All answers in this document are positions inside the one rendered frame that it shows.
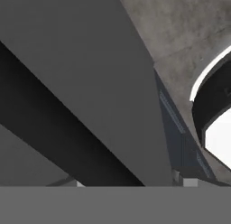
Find navy cupboard door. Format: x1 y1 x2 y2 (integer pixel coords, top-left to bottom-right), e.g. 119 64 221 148
181 131 217 180

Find silver cupboard handle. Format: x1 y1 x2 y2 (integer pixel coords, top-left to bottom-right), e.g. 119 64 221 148
159 89 186 135
195 151 212 178

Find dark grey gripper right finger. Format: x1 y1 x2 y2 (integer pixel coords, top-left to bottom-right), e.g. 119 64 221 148
171 165 231 187

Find white and black round thing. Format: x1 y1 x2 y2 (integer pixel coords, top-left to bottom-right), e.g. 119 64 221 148
189 44 231 172

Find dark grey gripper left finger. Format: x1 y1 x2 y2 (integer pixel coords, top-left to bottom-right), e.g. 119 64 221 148
46 175 87 187

